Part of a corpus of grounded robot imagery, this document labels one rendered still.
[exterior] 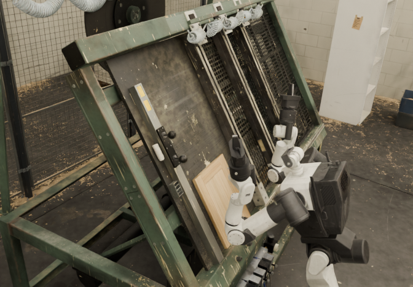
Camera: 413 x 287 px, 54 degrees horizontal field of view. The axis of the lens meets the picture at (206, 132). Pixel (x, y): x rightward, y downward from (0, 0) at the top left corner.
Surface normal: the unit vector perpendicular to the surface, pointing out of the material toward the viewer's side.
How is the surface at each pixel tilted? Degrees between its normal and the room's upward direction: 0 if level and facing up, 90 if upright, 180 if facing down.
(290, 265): 0
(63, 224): 0
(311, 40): 90
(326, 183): 90
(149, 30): 60
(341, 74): 90
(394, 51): 90
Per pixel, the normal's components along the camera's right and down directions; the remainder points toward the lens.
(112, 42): 0.78, -0.24
